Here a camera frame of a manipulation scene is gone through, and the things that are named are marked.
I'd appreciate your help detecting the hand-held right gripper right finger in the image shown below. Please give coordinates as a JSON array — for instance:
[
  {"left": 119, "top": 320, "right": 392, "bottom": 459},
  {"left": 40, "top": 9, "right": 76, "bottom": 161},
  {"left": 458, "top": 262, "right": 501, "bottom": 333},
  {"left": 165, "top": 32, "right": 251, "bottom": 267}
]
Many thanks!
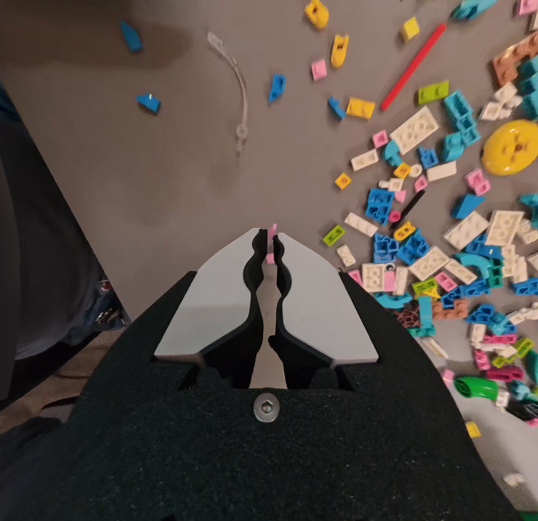
[{"left": 268, "top": 233, "right": 380, "bottom": 390}]

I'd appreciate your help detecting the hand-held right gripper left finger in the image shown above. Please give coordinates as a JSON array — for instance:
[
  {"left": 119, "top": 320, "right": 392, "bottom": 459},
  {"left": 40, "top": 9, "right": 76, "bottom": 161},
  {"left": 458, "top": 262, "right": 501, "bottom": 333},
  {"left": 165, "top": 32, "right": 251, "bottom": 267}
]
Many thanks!
[{"left": 154, "top": 228, "right": 269, "bottom": 389}]

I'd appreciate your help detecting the green curved lego tube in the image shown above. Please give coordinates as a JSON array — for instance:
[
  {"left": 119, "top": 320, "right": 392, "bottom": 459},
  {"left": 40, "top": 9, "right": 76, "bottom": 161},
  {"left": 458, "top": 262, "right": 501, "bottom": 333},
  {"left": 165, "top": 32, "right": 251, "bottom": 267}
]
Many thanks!
[{"left": 453, "top": 375, "right": 498, "bottom": 400}]

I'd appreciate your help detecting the yellow lego plate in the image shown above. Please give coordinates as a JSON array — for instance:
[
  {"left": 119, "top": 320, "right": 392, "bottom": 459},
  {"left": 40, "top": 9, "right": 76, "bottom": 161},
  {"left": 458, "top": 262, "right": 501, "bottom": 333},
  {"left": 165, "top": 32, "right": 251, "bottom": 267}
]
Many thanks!
[{"left": 346, "top": 97, "right": 375, "bottom": 119}]

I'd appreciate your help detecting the pile of colourful lego pieces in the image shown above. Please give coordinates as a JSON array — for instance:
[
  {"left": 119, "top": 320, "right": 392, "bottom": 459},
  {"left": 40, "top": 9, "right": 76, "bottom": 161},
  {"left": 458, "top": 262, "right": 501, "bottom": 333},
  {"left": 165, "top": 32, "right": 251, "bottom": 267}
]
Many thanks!
[{"left": 323, "top": 0, "right": 538, "bottom": 427}]

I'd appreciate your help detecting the clear plastic lego stem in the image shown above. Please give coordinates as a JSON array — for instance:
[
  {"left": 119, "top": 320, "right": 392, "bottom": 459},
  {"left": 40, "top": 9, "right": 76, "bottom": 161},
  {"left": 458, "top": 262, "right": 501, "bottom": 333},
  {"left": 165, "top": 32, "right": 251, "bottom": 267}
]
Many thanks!
[{"left": 207, "top": 31, "right": 249, "bottom": 152}]

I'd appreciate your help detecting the yellow lego disc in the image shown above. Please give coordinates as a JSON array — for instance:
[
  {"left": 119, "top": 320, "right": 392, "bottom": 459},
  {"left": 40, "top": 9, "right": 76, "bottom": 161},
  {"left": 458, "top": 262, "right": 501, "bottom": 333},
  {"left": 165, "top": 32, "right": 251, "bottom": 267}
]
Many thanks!
[{"left": 481, "top": 119, "right": 538, "bottom": 176}]

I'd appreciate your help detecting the red lego rod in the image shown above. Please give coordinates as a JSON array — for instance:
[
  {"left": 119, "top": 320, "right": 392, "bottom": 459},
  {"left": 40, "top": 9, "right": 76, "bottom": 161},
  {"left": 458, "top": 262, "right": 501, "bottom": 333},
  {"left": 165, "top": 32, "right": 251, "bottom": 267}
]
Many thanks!
[{"left": 380, "top": 23, "right": 447, "bottom": 112}]

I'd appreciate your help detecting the yellow curved lego piece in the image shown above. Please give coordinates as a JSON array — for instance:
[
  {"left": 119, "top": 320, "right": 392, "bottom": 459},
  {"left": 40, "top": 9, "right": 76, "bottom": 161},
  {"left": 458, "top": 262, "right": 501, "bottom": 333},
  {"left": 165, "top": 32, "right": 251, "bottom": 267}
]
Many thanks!
[
  {"left": 330, "top": 34, "right": 349, "bottom": 69},
  {"left": 305, "top": 0, "right": 329, "bottom": 29}
]

